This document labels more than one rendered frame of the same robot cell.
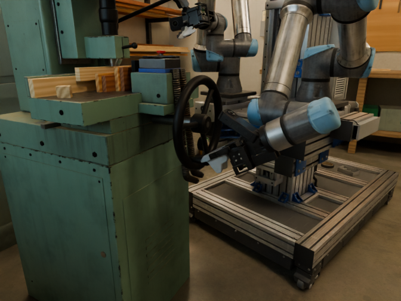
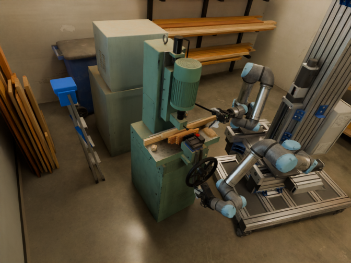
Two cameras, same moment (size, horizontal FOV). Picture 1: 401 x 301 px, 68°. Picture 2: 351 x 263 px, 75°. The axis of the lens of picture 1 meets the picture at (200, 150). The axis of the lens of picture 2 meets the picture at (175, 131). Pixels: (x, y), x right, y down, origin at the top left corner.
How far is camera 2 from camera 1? 1.12 m
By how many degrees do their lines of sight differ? 30
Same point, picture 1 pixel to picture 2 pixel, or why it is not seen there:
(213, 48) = (233, 122)
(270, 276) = (228, 222)
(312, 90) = not seen: hidden behind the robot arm
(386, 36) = not seen: outside the picture
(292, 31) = (246, 163)
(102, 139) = (162, 167)
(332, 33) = (326, 121)
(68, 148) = not seen: hidden behind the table
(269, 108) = (222, 189)
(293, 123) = (218, 207)
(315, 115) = (223, 211)
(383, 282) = (281, 253)
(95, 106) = (161, 161)
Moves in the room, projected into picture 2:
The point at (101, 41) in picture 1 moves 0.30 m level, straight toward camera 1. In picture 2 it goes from (175, 120) to (166, 147)
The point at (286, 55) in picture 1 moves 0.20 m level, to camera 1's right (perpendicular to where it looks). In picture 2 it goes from (238, 171) to (270, 186)
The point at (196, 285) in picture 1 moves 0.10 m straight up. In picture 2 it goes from (194, 209) to (195, 203)
